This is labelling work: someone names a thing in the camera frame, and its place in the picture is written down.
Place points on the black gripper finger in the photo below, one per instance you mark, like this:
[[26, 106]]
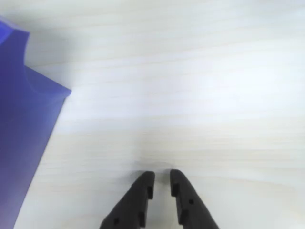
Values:
[[133, 205], [190, 212]]

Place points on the blue plastic rectangular box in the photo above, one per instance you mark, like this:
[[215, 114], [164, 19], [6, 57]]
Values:
[[23, 119]]

